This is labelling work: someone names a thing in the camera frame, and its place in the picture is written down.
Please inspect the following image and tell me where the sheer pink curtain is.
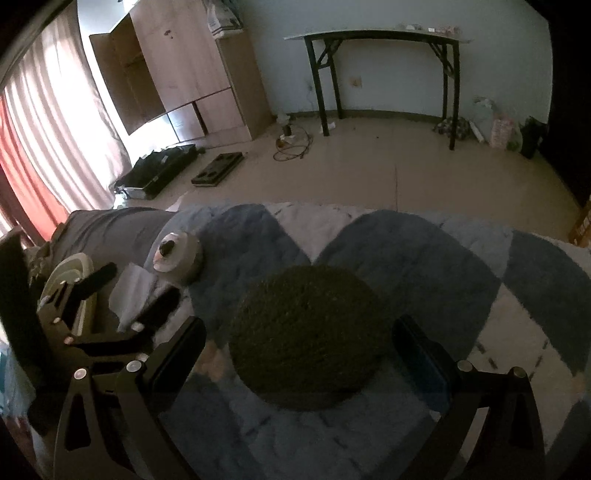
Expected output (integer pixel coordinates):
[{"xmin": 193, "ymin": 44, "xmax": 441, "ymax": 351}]
[{"xmin": 0, "ymin": 4, "xmax": 134, "ymax": 217}]

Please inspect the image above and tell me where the pink plastic bag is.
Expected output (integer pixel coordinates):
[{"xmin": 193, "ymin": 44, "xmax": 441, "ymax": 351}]
[{"xmin": 489, "ymin": 115, "xmax": 522, "ymax": 149}]

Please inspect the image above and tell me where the coiled floor cable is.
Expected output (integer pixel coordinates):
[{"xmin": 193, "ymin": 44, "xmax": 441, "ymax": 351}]
[{"xmin": 272, "ymin": 124, "xmax": 315, "ymax": 162}]

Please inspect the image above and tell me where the open black suitcase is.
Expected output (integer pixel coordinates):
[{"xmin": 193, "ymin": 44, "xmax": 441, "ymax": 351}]
[{"xmin": 113, "ymin": 143, "xmax": 199, "ymax": 200}]

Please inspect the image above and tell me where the grey bed sheet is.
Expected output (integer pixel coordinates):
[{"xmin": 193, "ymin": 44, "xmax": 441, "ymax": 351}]
[{"xmin": 46, "ymin": 208, "xmax": 171, "ymax": 278}]

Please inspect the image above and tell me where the white plastic bag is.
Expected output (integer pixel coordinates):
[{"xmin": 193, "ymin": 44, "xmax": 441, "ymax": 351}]
[{"xmin": 473, "ymin": 97, "xmax": 497, "ymax": 139}]

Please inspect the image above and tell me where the white printed sack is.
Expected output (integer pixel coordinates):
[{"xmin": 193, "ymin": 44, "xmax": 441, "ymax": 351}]
[{"xmin": 205, "ymin": 0, "xmax": 245, "ymax": 38}]

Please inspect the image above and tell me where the wooden wardrobe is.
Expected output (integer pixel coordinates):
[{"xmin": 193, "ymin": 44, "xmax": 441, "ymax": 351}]
[{"xmin": 89, "ymin": 0, "xmax": 273, "ymax": 141}]

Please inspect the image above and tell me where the cream oval basin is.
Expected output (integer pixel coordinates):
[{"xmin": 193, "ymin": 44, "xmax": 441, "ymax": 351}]
[{"xmin": 39, "ymin": 254, "xmax": 100, "ymax": 337}]

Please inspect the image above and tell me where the black leg folding table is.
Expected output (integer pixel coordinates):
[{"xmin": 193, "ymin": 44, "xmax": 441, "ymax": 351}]
[{"xmin": 283, "ymin": 28, "xmax": 474, "ymax": 152}]

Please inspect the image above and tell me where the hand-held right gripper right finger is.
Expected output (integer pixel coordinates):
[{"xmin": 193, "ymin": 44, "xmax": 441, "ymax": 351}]
[{"xmin": 392, "ymin": 315, "xmax": 546, "ymax": 480}]

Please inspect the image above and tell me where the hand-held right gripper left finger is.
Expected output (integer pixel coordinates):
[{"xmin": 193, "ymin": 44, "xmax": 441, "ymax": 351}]
[{"xmin": 54, "ymin": 316, "xmax": 207, "ymax": 480}]

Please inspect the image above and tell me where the red curtain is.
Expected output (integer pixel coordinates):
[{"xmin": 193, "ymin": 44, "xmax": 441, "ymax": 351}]
[{"xmin": 0, "ymin": 97, "xmax": 70, "ymax": 241}]

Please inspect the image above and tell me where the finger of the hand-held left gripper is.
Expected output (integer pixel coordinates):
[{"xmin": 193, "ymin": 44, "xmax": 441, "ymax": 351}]
[
  {"xmin": 37, "ymin": 262, "xmax": 118, "ymax": 352},
  {"xmin": 69, "ymin": 286, "xmax": 182, "ymax": 370}
]

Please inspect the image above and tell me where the blue white patterned blanket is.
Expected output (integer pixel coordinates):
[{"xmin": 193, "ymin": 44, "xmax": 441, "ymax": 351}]
[{"xmin": 143, "ymin": 200, "xmax": 591, "ymax": 480}]

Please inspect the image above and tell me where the black foam tray insert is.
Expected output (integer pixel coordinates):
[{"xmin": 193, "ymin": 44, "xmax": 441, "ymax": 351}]
[{"xmin": 191, "ymin": 152, "xmax": 245, "ymax": 188}]

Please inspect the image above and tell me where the dark patterned rag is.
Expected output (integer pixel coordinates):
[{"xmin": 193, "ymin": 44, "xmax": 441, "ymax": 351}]
[{"xmin": 434, "ymin": 117, "xmax": 472, "ymax": 138}]

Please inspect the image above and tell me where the round white jar heart knob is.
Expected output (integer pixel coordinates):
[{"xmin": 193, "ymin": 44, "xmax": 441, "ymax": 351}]
[{"xmin": 152, "ymin": 231, "xmax": 204, "ymax": 284}]

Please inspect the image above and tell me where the white cloth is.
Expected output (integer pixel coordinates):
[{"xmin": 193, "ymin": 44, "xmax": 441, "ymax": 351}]
[{"xmin": 108, "ymin": 263, "xmax": 174, "ymax": 333}]

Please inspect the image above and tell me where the black plastic bag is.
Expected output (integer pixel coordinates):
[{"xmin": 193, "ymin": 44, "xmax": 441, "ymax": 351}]
[{"xmin": 519, "ymin": 116, "xmax": 548, "ymax": 160}]

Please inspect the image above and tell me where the brown garment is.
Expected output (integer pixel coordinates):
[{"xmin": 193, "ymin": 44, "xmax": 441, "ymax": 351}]
[{"xmin": 25, "ymin": 242, "xmax": 63, "ymax": 287}]

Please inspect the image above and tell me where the dark door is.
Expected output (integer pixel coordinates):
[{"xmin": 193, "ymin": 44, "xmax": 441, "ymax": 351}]
[{"xmin": 538, "ymin": 0, "xmax": 591, "ymax": 204}]

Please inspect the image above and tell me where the teal cloth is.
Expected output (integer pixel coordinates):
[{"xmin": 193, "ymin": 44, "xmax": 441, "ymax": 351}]
[{"xmin": 0, "ymin": 351, "xmax": 33, "ymax": 416}]

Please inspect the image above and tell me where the black white foam cylinder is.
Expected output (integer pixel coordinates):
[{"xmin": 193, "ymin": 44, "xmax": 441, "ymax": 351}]
[{"xmin": 228, "ymin": 264, "xmax": 393, "ymax": 412}]

